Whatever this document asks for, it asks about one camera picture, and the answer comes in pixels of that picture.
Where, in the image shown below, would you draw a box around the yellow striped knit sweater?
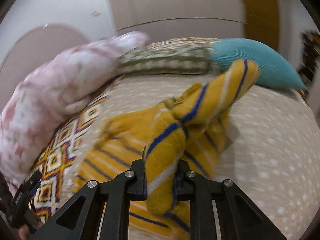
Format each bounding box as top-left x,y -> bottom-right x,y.
73,60 -> 260,239

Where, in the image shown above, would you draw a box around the person left hand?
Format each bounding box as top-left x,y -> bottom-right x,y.
18,224 -> 30,240

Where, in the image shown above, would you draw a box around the geometric patterned fleece blanket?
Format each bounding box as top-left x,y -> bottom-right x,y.
29,84 -> 116,222

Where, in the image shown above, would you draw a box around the beige dotted quilt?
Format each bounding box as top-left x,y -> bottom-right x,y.
60,73 -> 319,239

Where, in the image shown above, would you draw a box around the pink floral comforter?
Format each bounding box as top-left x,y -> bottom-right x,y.
1,31 -> 149,194

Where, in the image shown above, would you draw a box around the pink round headboard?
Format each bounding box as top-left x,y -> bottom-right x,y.
1,24 -> 89,109

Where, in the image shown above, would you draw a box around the olive hedgehog bolster pillow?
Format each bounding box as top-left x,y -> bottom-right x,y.
116,44 -> 214,76

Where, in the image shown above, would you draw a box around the cluttered white shelf unit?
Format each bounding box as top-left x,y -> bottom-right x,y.
298,30 -> 319,88

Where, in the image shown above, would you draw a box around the brown wooden door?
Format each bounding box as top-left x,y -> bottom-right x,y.
243,0 -> 280,50

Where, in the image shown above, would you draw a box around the pale wardrobe doors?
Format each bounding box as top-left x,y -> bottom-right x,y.
109,0 -> 245,42

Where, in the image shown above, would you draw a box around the teal corduroy pillow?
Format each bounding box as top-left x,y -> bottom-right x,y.
211,38 -> 306,89

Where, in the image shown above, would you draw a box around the white wall switch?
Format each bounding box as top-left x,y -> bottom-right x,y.
90,11 -> 101,18

